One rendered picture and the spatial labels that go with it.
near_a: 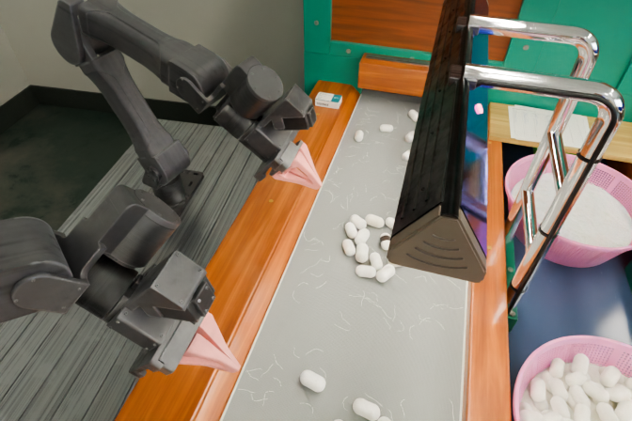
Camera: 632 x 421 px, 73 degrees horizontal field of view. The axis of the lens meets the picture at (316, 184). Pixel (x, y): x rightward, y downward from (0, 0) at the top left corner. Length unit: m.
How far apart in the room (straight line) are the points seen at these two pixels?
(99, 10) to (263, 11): 1.32
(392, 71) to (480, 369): 0.69
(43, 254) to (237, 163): 0.70
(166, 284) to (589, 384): 0.58
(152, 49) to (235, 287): 0.38
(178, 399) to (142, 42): 0.51
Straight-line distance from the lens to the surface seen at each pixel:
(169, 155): 0.89
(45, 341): 0.88
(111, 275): 0.48
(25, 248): 0.44
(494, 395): 0.66
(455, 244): 0.35
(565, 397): 0.72
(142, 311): 0.47
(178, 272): 0.42
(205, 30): 2.18
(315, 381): 0.63
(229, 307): 0.69
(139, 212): 0.45
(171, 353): 0.48
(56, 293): 0.45
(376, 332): 0.69
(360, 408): 0.62
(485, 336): 0.70
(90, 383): 0.81
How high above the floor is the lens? 1.34
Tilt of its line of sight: 42 degrees down
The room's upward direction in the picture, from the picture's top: straight up
